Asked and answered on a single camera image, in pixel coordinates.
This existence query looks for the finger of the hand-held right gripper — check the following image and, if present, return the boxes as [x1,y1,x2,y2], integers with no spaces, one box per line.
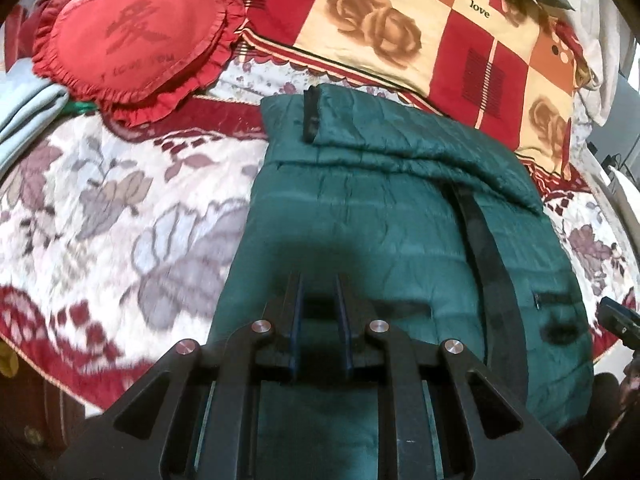
[597,296,640,347]

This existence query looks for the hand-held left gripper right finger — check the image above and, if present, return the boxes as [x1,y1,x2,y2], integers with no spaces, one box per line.
[334,272,587,480]

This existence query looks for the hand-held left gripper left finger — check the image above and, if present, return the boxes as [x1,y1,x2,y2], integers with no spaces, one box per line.
[55,272,307,480]

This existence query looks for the green puffer jacket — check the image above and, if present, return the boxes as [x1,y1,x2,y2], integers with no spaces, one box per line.
[207,84,596,480]

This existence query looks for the floral bedspread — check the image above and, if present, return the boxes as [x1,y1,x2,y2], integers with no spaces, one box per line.
[0,2,640,411]

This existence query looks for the white crumpled cloth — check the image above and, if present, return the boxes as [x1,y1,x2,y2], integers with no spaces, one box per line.
[565,0,640,126]

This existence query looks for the red checkered rose quilt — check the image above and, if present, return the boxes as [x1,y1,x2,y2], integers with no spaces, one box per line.
[235,0,596,181]

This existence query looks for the red heart-shaped ruffled pillow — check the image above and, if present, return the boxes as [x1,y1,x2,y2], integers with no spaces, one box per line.
[31,0,247,127]

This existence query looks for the light blue folded cloth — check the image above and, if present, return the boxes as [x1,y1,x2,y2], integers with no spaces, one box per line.
[0,57,71,171]

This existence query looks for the dark wooden bed frame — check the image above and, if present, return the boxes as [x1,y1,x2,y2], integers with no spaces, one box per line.
[0,347,88,466]

